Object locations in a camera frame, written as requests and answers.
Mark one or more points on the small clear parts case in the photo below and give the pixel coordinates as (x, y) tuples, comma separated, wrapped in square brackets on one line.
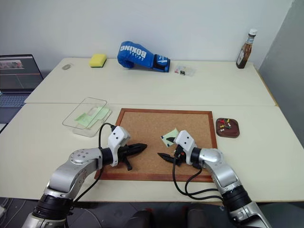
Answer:
[(185, 70)]

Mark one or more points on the small grey round object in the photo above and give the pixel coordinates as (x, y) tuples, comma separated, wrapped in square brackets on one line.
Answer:
[(67, 66)]

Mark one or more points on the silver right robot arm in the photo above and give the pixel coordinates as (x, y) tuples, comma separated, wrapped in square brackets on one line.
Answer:
[(223, 173)]

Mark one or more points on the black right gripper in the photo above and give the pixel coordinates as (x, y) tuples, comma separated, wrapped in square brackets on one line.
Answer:
[(179, 155)]

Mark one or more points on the brown sauce bottle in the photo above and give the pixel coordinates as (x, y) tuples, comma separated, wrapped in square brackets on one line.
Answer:
[(244, 52)]

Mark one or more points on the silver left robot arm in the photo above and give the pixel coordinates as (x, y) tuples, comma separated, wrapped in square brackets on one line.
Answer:
[(69, 174)]

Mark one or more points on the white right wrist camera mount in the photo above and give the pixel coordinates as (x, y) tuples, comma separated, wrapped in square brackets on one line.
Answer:
[(186, 141)]

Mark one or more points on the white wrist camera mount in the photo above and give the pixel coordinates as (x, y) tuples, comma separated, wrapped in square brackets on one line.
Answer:
[(186, 141), (117, 137)]

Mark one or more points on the blue boxing glove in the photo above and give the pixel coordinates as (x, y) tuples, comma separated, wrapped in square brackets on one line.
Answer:
[(135, 54)]

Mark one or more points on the clear plastic box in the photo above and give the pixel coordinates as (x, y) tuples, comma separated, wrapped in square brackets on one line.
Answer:
[(78, 128)]

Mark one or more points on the red pushpin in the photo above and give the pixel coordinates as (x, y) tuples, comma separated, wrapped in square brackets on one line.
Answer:
[(222, 121)]

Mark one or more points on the brown wooden tray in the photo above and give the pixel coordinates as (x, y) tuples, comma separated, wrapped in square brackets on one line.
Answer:
[(229, 133)]

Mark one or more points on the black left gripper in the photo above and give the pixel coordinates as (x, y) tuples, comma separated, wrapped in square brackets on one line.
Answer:
[(124, 154)]

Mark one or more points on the wood-framed cork board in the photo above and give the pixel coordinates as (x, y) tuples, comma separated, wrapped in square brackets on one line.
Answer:
[(152, 126)]

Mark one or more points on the yellow green sponge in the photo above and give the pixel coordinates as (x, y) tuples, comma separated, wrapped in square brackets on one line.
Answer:
[(97, 59)]

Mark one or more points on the green pushpin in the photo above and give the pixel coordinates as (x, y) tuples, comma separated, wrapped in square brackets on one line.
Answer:
[(228, 127)]

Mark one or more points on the light green sticky note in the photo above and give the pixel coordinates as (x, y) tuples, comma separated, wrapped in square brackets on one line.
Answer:
[(83, 118), (101, 111), (166, 134)]

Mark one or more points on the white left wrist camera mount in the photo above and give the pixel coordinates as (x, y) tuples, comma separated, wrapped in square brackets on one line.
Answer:
[(117, 137)]

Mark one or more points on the grey laptop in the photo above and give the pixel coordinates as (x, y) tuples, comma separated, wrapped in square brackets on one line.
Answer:
[(16, 76)]

